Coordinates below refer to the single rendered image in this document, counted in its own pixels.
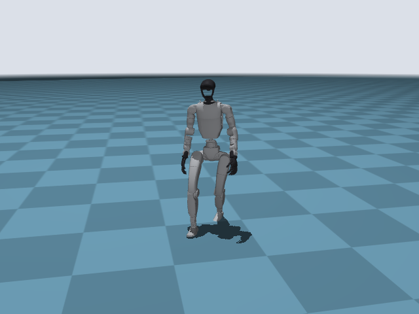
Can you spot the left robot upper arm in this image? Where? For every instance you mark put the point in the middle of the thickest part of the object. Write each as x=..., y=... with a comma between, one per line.
x=227, y=109

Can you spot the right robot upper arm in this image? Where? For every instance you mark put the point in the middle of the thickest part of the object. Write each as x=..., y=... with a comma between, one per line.
x=190, y=119

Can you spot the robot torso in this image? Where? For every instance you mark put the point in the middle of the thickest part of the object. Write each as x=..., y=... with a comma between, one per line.
x=210, y=124

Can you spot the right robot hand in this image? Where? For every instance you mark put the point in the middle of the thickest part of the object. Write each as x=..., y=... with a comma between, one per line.
x=185, y=156

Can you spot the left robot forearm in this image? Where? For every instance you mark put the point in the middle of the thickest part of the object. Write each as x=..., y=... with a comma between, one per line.
x=233, y=141

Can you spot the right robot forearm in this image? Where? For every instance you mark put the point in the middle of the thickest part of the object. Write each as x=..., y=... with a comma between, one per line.
x=187, y=142

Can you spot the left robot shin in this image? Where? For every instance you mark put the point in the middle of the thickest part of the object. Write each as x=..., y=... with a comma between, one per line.
x=219, y=201

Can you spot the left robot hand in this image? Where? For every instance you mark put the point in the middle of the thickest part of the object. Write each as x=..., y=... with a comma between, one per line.
x=233, y=163

